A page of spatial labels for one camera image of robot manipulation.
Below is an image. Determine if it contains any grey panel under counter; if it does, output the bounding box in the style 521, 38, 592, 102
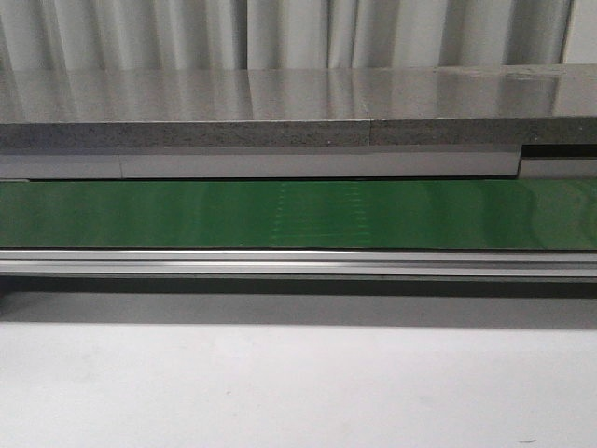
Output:
1, 144, 596, 180

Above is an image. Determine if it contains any green conveyor belt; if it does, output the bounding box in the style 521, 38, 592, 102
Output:
1, 179, 596, 251

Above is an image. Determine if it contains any grey stone counter slab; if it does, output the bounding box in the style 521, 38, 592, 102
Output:
1, 64, 596, 148

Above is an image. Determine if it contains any white pleated curtain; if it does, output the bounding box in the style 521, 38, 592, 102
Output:
1, 1, 596, 71

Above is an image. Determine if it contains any aluminium conveyor side rail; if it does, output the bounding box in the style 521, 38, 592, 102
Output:
1, 249, 596, 280

